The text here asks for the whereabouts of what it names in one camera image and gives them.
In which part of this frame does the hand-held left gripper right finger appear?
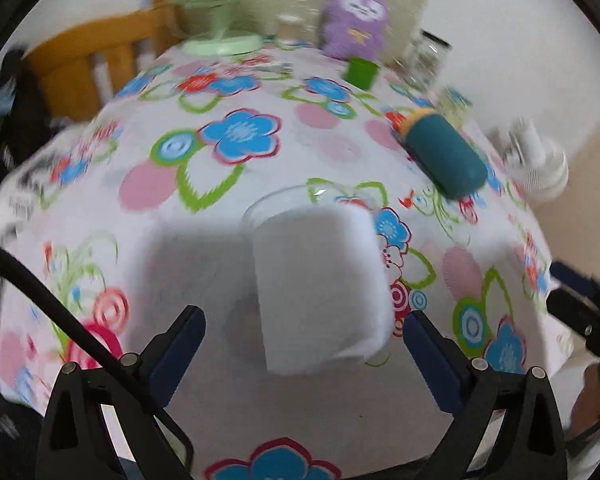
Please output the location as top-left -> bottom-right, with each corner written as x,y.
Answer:
402,310 -> 570,480

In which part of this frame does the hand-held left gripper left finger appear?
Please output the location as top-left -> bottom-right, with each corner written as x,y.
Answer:
35,305 -> 207,480

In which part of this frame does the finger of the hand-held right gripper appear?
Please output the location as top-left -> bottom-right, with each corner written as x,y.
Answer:
546,260 -> 600,362

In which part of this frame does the clear cup with white felt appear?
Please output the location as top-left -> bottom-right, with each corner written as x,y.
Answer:
241,185 -> 394,377

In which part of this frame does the small green cup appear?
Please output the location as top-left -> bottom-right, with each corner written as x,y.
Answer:
343,56 -> 380,89

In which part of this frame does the white small fan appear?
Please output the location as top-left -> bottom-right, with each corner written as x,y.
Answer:
500,117 -> 570,197

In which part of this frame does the teal bottle with yellow cap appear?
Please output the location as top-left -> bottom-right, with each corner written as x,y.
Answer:
397,108 -> 489,199

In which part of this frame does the floral tablecloth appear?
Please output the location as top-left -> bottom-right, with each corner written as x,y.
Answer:
0,42 -> 573,480

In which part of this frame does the clear glass jar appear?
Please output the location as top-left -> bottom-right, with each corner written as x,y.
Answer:
401,30 -> 451,92

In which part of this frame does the dark cloth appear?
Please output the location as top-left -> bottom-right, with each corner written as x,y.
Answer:
0,49 -> 56,171

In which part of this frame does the orange wooden chair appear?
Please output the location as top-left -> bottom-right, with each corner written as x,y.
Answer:
26,2 -> 182,122

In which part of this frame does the small clear glass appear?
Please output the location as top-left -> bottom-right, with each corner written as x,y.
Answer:
275,14 -> 307,45

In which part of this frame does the purple owl plush toy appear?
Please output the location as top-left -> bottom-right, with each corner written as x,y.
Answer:
319,0 -> 389,61

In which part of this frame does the green desk fan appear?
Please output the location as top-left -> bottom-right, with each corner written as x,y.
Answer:
147,0 -> 274,57

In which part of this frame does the black cable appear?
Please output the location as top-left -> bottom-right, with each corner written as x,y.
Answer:
0,238 -> 193,461

